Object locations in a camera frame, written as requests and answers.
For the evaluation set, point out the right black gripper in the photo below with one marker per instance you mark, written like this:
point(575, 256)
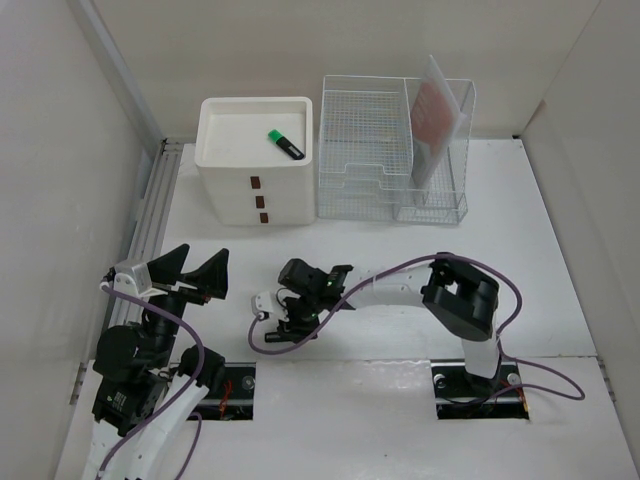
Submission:
point(297, 329)

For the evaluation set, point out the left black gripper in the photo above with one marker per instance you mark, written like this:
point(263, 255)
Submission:
point(210, 278)

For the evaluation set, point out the white drawer organizer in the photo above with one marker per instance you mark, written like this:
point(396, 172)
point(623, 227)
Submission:
point(247, 178)

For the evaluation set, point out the green highlighter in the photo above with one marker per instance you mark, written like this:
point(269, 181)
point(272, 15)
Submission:
point(285, 145)

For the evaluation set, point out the booklet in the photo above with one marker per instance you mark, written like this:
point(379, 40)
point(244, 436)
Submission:
point(435, 119)

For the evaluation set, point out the yellow highlighter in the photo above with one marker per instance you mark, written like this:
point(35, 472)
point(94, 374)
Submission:
point(274, 337)

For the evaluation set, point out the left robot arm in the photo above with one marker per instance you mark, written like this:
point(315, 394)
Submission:
point(154, 372)

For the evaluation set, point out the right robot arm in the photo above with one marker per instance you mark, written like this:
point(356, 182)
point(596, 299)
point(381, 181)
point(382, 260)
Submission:
point(461, 297)

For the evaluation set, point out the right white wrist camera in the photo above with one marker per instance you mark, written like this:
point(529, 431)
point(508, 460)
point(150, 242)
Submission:
point(265, 306)

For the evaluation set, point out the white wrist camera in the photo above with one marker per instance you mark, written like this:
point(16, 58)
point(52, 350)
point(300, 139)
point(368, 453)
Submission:
point(265, 306)
point(128, 280)

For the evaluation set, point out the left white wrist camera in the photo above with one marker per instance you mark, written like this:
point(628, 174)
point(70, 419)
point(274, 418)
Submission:
point(128, 280)

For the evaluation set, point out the aluminium rail frame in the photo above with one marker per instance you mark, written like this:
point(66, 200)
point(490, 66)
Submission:
point(153, 210)

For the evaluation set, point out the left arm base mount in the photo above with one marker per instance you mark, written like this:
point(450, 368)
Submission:
point(234, 398)

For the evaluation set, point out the white wire mesh organizer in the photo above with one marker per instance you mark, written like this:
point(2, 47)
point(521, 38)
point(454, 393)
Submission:
point(366, 154)

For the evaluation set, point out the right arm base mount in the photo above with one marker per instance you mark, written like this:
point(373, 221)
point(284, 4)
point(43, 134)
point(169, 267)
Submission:
point(462, 396)

